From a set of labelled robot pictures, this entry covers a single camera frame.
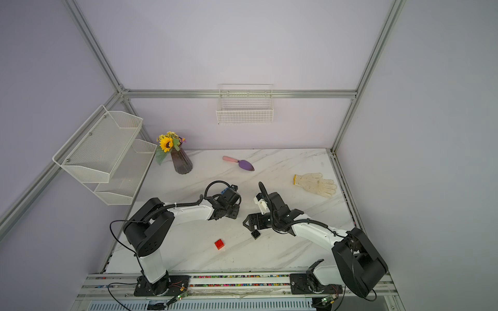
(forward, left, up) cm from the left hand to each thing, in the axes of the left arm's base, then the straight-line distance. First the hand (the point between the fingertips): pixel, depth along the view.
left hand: (232, 210), depth 95 cm
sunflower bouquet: (+23, +30, +25) cm, 46 cm away
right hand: (-9, -11, +5) cm, 15 cm away
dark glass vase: (+24, +28, +11) cm, 38 cm away
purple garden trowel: (+30, -4, +1) cm, 30 cm away
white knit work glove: (+17, -44, 0) cm, 47 cm away
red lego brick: (-16, +4, +1) cm, 17 cm away
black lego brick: (-13, -12, +2) cm, 17 cm away
